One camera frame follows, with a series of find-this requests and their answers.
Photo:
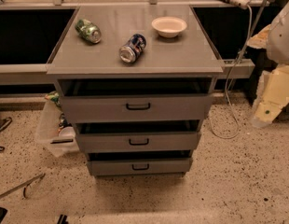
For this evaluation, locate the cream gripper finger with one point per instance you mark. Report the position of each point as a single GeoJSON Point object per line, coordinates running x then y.
{"type": "Point", "coordinates": [274, 98]}

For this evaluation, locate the grey top drawer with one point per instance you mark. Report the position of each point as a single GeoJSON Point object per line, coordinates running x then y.
{"type": "Point", "coordinates": [135, 108]}

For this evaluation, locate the grey drawer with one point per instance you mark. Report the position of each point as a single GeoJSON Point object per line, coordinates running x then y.
{"type": "Point", "coordinates": [139, 167]}
{"type": "Point", "coordinates": [132, 142]}
{"type": "Point", "coordinates": [135, 108]}

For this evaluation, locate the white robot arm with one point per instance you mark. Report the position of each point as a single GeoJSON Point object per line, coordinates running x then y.
{"type": "Point", "coordinates": [274, 38]}

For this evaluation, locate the grey middle drawer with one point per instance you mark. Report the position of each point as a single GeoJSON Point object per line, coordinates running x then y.
{"type": "Point", "coordinates": [132, 142]}

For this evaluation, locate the grey drawer cabinet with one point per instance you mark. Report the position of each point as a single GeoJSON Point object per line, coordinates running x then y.
{"type": "Point", "coordinates": [136, 83]}

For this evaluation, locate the grey bottom drawer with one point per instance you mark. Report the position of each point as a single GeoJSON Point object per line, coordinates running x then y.
{"type": "Point", "coordinates": [139, 167]}

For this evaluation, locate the white bowl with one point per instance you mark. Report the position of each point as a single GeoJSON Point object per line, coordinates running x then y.
{"type": "Point", "coordinates": [169, 27]}

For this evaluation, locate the blue soda can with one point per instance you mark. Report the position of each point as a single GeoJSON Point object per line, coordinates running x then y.
{"type": "Point", "coordinates": [132, 50]}

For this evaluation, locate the green soda can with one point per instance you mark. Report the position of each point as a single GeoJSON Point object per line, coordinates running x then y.
{"type": "Point", "coordinates": [89, 31]}

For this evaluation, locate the black object bottom edge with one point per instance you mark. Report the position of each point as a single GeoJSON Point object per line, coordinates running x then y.
{"type": "Point", "coordinates": [62, 219]}

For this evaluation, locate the metal rod on floor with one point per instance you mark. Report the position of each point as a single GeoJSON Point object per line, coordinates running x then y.
{"type": "Point", "coordinates": [21, 185]}

